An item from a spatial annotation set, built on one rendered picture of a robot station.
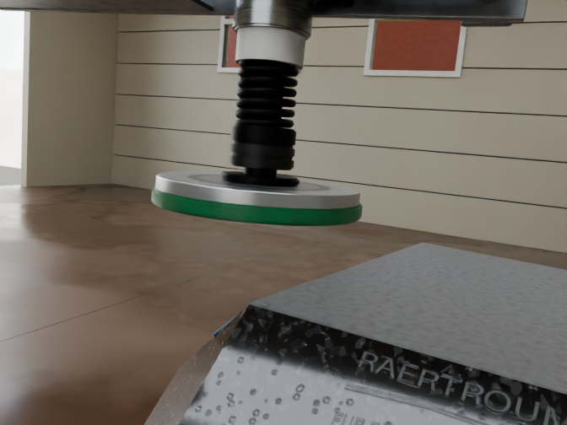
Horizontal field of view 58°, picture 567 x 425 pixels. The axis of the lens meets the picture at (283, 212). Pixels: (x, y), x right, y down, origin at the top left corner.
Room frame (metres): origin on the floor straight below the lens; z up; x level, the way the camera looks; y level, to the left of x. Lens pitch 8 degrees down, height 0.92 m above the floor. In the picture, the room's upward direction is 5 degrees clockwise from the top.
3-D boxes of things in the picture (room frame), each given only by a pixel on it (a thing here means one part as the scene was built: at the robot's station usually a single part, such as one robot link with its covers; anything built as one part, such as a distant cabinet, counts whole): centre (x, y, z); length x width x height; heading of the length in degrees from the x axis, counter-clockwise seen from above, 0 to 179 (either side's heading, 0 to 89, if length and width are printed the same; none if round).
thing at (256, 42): (0.54, 0.03, 1.02); 0.07 x 0.07 x 0.04
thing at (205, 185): (0.54, 0.03, 0.87); 0.21 x 0.21 x 0.01
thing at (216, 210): (0.54, 0.03, 0.87); 0.22 x 0.22 x 0.04
